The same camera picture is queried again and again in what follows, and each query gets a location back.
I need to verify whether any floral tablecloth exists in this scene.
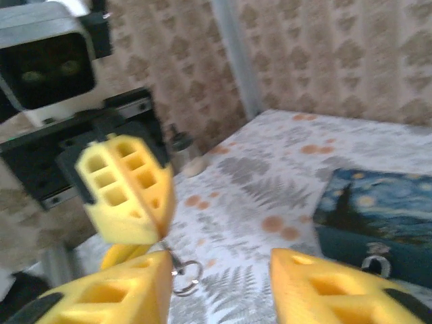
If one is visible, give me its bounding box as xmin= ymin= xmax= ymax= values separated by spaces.
xmin=72 ymin=109 xmax=432 ymax=324

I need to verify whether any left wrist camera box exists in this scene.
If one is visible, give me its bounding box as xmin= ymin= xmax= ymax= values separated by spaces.
xmin=0 ymin=0 xmax=114 ymax=126

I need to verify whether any silver padlock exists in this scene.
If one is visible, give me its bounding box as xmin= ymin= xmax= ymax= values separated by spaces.
xmin=360 ymin=241 xmax=394 ymax=279

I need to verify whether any aluminium corner post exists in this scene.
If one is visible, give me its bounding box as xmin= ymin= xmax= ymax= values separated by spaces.
xmin=211 ymin=0 xmax=264 ymax=121

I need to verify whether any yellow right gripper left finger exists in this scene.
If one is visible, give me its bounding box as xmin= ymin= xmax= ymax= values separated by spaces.
xmin=6 ymin=251 xmax=174 ymax=324

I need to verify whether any silver key with ring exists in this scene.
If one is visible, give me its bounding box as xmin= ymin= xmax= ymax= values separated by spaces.
xmin=157 ymin=236 xmax=205 ymax=298

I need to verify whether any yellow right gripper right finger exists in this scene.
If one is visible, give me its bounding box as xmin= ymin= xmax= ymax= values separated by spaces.
xmin=269 ymin=248 xmax=432 ymax=324

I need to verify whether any small black ball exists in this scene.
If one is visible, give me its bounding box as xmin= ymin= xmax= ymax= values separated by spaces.
xmin=167 ymin=124 xmax=196 ymax=169

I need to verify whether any small beige round object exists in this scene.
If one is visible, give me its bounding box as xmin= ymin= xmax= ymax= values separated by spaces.
xmin=184 ymin=157 xmax=211 ymax=179

